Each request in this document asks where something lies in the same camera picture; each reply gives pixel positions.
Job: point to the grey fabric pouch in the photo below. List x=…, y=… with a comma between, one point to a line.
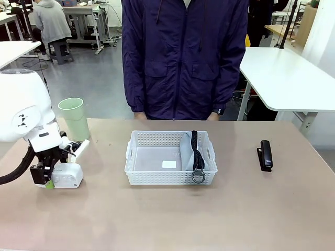
x=188, y=154

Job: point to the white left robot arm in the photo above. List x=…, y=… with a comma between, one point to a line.
x=21, y=109

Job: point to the black wristwatch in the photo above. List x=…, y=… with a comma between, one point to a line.
x=218, y=111

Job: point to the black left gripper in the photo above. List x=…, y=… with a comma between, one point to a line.
x=53, y=155

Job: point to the white table with black pole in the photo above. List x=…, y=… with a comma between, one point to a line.
x=14, y=52

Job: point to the black clamp pole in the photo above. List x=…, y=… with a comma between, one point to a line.
x=286, y=23

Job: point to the white label sticker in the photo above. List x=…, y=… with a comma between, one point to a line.
x=169, y=164

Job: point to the large white table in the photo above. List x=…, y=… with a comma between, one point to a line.
x=285, y=78

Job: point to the black stapler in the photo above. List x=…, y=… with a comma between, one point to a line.
x=265, y=159

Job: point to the grey workshop desk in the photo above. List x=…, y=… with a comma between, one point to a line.
x=86, y=18

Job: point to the brown cardboard panel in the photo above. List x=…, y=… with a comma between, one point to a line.
x=308, y=23

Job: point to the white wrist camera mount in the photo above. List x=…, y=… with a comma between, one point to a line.
x=80, y=147

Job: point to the person's left hand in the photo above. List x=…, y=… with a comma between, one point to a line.
x=213, y=116

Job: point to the black stand pole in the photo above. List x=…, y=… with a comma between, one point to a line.
x=28, y=21

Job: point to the light wooden desk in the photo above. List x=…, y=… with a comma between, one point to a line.
x=281, y=31

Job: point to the grey plastic stool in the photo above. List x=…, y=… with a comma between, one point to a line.
x=60, y=51

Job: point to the pale green plastic cup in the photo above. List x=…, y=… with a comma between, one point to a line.
x=74, y=119

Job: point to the white rectangular electronic device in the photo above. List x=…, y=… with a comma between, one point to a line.
x=67, y=176

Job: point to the white perforated plastic basket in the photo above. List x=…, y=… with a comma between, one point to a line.
x=170, y=159

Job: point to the seated person in grey hoodie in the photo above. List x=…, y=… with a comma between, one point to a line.
x=51, y=22

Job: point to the person's right hand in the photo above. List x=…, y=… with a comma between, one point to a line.
x=140, y=115

